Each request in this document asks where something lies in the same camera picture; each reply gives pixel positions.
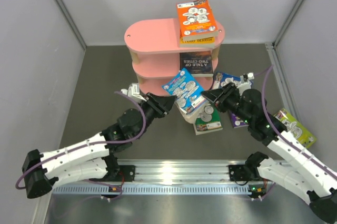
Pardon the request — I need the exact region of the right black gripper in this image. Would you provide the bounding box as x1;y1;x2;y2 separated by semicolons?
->
201;82;253;125

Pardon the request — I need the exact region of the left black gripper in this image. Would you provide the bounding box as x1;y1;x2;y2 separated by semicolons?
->
134;92;177;139

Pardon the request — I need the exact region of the blue 26-storey treehouse book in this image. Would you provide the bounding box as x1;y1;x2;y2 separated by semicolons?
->
162;68;206;124

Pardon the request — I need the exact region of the dark tale of two cities book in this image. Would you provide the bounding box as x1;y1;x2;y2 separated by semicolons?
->
180;51;213;77

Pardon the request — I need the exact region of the yellow 130-storey treehouse book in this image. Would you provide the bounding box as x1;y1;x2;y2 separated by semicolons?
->
179;34;215;49

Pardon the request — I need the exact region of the orange 78-storey treehouse book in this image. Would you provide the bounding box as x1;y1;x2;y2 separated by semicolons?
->
176;0;219;42

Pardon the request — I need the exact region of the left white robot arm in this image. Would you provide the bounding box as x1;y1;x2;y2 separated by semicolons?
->
15;91;177;199

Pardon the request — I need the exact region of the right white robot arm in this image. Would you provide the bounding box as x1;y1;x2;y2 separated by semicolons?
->
202;83;336;223

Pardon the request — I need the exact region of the dark blue treehouse book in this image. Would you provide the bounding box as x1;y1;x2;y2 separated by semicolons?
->
211;72;243;94

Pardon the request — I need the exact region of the purple treehouse book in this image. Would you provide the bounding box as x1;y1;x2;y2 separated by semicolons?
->
228;111;248;128

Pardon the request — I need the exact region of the pink three-tier shelf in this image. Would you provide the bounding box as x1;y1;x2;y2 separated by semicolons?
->
124;17;226;98

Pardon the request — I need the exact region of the lime green treehouse book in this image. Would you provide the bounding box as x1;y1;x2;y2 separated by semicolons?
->
274;108;317;148

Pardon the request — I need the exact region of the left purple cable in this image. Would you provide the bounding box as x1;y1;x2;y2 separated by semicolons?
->
15;91;147;190

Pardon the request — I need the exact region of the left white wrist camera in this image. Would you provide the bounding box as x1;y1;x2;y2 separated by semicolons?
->
121;83;140;98

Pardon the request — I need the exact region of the aluminium mounting rail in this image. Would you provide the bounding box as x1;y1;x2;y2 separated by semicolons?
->
43;158;330;196

